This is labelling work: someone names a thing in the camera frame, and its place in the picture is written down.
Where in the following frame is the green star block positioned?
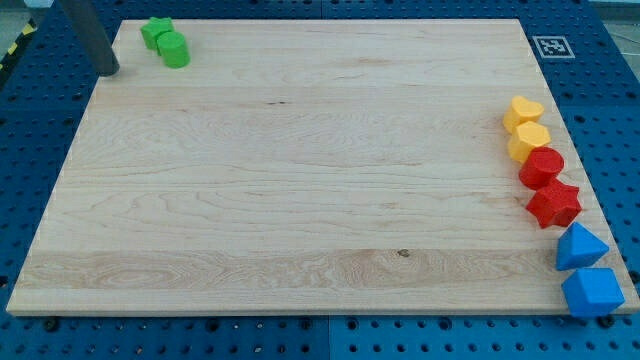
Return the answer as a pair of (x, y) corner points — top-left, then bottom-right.
(140, 17), (174, 50)

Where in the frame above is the red star block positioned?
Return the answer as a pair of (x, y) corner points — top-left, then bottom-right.
(526, 179), (582, 229)

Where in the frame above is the wooden board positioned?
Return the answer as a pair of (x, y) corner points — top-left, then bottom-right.
(5, 18), (640, 318)

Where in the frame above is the green cylinder block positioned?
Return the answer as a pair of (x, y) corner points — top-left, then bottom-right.
(157, 31), (191, 68)

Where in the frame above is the yellow hexagon block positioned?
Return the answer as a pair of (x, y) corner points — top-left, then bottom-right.
(507, 121), (551, 163)

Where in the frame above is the yellow heart block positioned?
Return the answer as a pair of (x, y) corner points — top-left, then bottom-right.
(503, 95), (545, 133)

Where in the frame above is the red cylinder block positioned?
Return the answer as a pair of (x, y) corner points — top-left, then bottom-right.
(518, 147), (565, 190)

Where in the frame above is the white fiducial marker tag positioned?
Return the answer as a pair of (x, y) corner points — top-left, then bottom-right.
(533, 35), (575, 59)

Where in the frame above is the blue triangle block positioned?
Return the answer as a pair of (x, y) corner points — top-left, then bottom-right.
(555, 222), (610, 271)

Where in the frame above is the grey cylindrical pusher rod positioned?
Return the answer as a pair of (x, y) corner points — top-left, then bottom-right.
(58, 0), (120, 77)

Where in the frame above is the blue cube block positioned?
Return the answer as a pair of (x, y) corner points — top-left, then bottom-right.
(561, 268), (625, 318)

